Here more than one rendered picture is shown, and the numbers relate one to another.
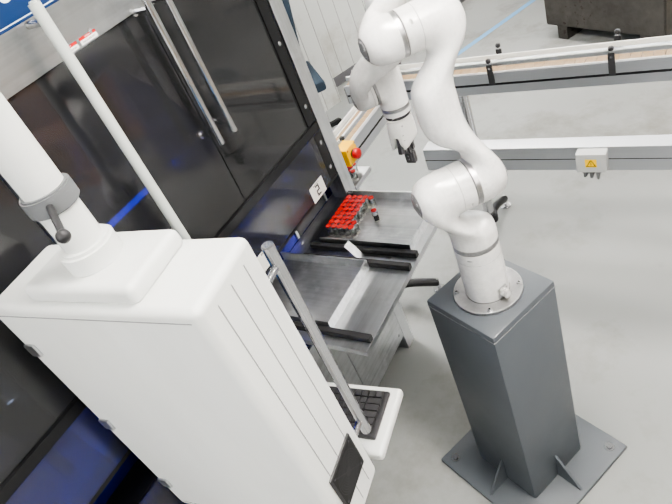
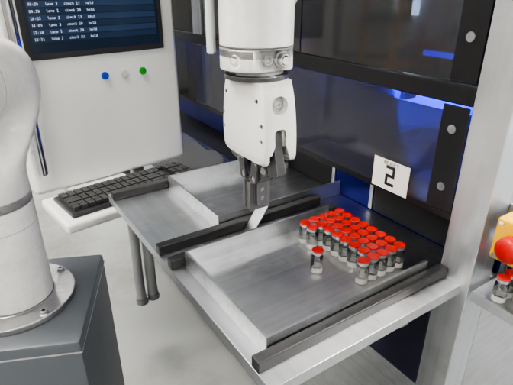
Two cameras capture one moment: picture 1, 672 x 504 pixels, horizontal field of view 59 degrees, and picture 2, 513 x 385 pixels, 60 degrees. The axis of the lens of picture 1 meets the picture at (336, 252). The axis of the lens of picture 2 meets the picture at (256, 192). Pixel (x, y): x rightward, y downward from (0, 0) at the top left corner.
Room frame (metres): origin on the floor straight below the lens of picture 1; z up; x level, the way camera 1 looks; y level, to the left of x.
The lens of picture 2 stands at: (1.72, -0.85, 1.35)
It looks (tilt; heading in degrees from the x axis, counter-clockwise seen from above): 25 degrees down; 103
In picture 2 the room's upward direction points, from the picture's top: straight up
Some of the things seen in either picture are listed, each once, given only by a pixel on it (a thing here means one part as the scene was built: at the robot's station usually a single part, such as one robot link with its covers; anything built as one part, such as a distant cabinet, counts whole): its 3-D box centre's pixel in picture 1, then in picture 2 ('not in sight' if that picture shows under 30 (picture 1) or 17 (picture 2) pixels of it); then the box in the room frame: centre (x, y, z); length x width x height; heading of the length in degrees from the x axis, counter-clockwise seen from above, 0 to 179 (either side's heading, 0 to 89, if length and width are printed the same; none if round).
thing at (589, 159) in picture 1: (592, 160); not in sight; (1.96, -1.14, 0.50); 0.12 x 0.05 x 0.09; 47
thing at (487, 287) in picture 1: (481, 266); (4, 253); (1.17, -0.34, 0.95); 0.19 x 0.19 x 0.18
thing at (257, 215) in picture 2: (367, 251); (235, 224); (1.49, -0.09, 0.91); 0.14 x 0.03 x 0.06; 46
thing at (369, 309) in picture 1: (349, 258); (269, 230); (1.55, -0.03, 0.87); 0.70 x 0.48 x 0.02; 137
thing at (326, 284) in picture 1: (304, 287); (253, 184); (1.48, 0.14, 0.90); 0.34 x 0.26 x 0.04; 47
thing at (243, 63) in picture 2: (396, 108); (257, 59); (1.60, -0.34, 1.27); 0.09 x 0.08 x 0.03; 137
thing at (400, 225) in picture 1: (380, 219); (303, 264); (1.65, -0.18, 0.90); 0.34 x 0.26 x 0.04; 46
